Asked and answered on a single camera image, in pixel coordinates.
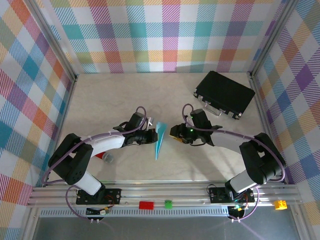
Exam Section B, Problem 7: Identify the small adapter circuit board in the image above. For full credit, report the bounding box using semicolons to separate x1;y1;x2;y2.
229;204;248;213
85;206;111;216

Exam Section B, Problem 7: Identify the small clear red object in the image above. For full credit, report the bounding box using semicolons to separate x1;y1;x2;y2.
96;152;115;165

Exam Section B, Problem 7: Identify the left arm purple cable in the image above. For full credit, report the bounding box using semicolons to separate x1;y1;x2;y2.
41;106;148;224

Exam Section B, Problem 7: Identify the aluminium frame post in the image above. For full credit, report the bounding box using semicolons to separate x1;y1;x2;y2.
24;0;79;83
246;0;300;78

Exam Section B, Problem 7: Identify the light blue paper sheet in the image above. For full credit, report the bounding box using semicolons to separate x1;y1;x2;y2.
154;121;169;161

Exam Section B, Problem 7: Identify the yellow toy brick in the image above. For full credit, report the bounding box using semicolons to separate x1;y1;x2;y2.
274;199;288;210

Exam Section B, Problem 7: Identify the black briefcase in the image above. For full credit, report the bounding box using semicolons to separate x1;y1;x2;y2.
193;70;256;121

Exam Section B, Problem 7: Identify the aluminium side rail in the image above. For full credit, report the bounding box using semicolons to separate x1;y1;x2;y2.
42;74;79;188

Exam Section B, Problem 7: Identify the wide aluminium frame rail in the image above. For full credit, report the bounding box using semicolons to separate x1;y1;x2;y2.
26;183;303;208

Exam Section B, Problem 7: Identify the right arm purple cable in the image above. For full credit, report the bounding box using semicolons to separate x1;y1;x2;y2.
181;103;287;223

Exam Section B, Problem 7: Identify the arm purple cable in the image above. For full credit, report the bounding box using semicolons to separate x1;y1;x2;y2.
41;106;148;224
181;103;287;223

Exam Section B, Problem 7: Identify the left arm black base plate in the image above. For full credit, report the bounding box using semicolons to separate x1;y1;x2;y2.
75;187;123;206

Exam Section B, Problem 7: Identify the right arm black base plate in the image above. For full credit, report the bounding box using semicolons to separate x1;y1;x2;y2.
208;186;256;204

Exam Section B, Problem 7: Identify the slotted grey cable duct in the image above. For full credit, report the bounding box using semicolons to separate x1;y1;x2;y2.
39;208;232;219

